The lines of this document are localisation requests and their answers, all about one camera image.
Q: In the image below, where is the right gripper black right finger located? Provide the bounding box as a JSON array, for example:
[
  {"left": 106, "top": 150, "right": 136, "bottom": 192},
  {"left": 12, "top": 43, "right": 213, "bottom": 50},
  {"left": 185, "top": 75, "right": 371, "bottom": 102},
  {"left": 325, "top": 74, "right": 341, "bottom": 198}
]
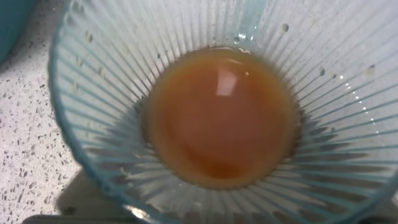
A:
[{"left": 357, "top": 216, "right": 398, "bottom": 224}]

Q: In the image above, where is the clear blue ribbed cup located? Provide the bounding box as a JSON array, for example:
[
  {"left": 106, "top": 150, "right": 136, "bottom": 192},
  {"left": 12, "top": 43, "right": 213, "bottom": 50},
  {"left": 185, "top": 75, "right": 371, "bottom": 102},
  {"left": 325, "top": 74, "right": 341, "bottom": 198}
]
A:
[{"left": 47, "top": 0, "right": 398, "bottom": 224}]

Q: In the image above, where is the teal square plastic basin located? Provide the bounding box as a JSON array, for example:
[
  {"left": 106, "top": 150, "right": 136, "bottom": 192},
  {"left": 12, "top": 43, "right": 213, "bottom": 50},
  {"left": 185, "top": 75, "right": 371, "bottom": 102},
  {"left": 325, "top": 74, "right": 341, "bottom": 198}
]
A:
[{"left": 0, "top": 0, "right": 38, "bottom": 65}]

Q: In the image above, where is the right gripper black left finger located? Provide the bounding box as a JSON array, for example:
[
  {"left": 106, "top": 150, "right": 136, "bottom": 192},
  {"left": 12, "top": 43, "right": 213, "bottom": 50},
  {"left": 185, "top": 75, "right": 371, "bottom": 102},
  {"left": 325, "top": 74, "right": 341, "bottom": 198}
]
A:
[{"left": 21, "top": 213, "right": 137, "bottom": 224}]

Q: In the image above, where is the brown liquid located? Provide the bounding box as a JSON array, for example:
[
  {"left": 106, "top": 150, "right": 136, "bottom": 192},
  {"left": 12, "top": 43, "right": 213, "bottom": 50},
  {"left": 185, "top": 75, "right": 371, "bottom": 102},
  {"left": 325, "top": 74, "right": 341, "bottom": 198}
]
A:
[{"left": 141, "top": 46, "right": 301, "bottom": 190}]

